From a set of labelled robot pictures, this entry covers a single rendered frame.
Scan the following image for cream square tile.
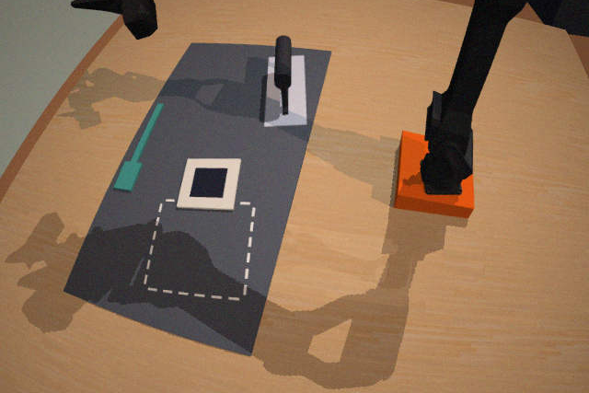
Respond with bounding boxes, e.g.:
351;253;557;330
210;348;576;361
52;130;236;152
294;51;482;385
177;158;241;210

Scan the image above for teal flat spatula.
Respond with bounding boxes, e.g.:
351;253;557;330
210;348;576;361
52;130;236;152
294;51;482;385
114;103;165;192

